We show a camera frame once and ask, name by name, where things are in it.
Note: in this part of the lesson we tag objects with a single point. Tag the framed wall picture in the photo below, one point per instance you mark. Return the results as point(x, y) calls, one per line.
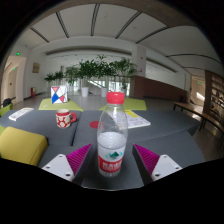
point(36, 67)

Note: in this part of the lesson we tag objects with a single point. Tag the lime green table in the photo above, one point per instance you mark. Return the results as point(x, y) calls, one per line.
point(135, 104)
point(60, 106)

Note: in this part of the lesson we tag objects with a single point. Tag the long wooden bench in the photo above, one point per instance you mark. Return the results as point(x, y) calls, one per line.
point(196, 111)

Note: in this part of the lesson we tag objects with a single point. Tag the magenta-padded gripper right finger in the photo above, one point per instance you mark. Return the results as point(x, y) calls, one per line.
point(163, 166)

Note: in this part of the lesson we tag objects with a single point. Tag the flat round red coaster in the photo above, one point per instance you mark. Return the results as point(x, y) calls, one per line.
point(93, 124)

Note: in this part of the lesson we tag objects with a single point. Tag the clear red-capped water bottle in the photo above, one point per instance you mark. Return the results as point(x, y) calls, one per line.
point(112, 146)

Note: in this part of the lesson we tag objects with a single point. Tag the red blue white triangle box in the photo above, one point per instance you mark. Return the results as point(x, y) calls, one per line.
point(59, 94)

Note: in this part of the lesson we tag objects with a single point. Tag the yellow and white booklet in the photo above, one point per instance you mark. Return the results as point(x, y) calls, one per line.
point(138, 120)

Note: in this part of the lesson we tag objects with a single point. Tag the group of potted plants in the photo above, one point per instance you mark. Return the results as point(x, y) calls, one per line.
point(88, 70)

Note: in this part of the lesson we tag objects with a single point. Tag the yellow upholstered chair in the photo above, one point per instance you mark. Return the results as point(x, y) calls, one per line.
point(21, 145)

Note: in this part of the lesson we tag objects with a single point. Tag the red fire extinguisher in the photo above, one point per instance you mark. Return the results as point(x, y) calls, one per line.
point(32, 92)

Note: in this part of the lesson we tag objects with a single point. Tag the lime green chair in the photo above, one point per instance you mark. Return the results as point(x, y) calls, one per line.
point(1, 129)
point(4, 110)

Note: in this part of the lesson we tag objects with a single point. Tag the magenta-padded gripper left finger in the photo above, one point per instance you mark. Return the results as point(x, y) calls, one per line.
point(60, 165)

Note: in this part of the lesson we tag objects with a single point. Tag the red floral mug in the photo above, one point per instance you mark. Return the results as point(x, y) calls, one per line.
point(63, 119)

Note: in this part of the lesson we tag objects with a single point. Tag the white printed leaflet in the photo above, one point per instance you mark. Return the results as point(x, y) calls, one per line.
point(20, 114)

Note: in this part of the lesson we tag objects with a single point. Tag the wooden shelf unit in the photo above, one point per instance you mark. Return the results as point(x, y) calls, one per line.
point(216, 96)

